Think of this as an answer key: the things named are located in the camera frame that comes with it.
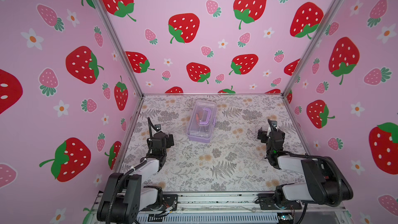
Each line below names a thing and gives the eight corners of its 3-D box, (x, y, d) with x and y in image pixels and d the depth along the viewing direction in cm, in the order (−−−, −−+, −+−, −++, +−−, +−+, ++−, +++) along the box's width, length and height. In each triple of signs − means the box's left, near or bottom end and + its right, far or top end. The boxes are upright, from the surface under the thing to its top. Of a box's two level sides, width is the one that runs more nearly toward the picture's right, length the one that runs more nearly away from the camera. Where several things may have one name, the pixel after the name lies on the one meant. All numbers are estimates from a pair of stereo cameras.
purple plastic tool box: (188, 144, 96) (186, 134, 87) (191, 111, 114) (189, 99, 104) (217, 144, 96) (218, 134, 87) (215, 111, 114) (216, 99, 104)
